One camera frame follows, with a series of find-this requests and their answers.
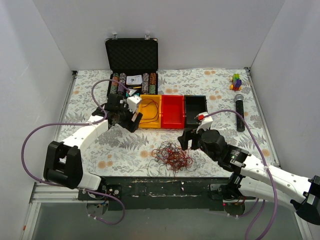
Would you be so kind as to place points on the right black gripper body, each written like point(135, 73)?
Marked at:
point(193, 139)

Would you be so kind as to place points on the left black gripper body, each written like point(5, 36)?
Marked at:
point(127, 119)

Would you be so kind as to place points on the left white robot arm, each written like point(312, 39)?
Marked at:
point(63, 163)

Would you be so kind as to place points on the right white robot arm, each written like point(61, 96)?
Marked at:
point(258, 180)

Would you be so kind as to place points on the yellow plastic bin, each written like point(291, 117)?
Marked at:
point(150, 107)

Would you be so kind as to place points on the black plastic bin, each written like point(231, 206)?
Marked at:
point(194, 105)

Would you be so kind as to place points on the red plastic bin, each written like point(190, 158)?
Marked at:
point(172, 112)

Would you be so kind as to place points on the floral table mat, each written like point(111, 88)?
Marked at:
point(157, 152)

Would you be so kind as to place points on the playing card deck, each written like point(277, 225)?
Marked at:
point(132, 80)

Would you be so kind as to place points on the black microphone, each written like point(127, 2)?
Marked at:
point(239, 108)

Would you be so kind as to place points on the black poker chip case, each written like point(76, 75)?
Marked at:
point(134, 57)

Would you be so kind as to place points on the colourful toy block figure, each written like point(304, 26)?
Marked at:
point(235, 82)

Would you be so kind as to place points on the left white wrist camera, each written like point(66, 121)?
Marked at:
point(133, 100)

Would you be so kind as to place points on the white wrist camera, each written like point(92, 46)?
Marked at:
point(133, 100)
point(205, 121)

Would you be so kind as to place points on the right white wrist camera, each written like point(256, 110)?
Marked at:
point(205, 121)

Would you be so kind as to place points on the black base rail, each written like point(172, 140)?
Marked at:
point(159, 193)

